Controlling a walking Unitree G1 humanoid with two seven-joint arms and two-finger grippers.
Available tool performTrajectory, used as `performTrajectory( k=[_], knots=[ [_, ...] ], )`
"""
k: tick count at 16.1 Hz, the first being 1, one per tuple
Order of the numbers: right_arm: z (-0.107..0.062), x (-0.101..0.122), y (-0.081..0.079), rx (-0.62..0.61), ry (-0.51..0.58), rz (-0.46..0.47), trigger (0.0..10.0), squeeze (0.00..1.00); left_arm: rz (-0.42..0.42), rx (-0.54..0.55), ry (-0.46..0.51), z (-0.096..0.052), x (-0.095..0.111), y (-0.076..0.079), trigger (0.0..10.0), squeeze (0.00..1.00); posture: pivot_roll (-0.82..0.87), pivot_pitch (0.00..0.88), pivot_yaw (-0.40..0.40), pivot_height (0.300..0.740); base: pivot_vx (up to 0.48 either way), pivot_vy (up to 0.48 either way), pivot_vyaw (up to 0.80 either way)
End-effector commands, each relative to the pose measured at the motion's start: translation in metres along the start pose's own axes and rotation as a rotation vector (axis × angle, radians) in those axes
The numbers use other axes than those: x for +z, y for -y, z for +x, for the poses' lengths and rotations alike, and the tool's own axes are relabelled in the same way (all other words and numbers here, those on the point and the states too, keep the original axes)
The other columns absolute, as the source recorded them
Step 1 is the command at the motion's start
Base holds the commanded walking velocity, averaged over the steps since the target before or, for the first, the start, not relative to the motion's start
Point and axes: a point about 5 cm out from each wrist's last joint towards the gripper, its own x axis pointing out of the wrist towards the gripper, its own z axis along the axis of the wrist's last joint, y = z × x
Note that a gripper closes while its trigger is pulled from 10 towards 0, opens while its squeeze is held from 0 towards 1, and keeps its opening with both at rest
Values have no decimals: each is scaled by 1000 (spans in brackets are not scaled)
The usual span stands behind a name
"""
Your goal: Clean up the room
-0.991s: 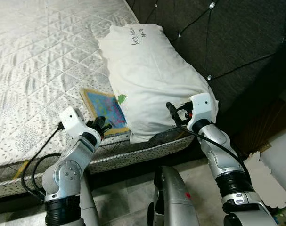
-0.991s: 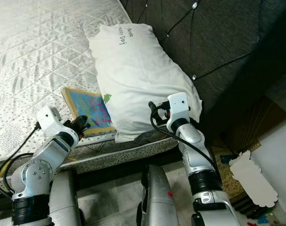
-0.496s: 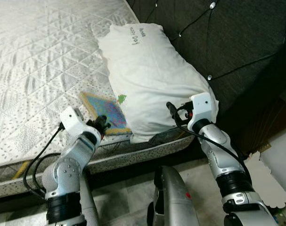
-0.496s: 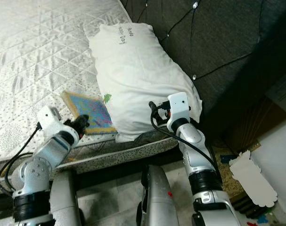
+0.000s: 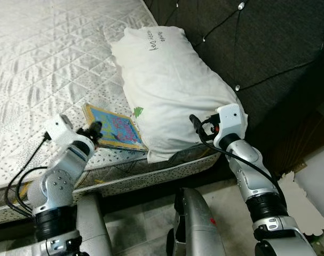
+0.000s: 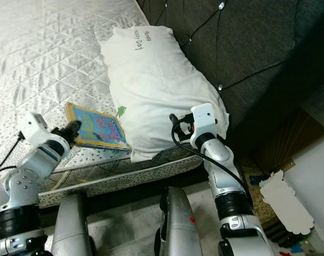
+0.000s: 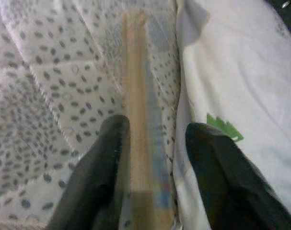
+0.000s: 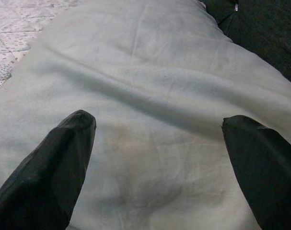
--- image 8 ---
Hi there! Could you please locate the white pillow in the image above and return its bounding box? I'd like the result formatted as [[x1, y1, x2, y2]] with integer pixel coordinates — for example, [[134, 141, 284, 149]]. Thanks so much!
[[0, 0, 291, 230]]

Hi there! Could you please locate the white quilted mattress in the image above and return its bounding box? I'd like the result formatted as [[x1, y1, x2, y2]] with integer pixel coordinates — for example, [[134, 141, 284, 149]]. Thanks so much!
[[0, 0, 72, 96]]

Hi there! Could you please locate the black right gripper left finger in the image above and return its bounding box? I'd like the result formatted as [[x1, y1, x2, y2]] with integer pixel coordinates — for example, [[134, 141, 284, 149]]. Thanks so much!
[[0, 109, 97, 230]]

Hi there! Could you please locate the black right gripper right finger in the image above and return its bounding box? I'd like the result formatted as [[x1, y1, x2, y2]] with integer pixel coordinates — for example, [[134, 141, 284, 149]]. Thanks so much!
[[221, 115, 291, 230]]

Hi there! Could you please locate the dark tufted headboard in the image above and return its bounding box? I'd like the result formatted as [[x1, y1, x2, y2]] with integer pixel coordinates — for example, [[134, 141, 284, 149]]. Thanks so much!
[[200, 0, 291, 88]]

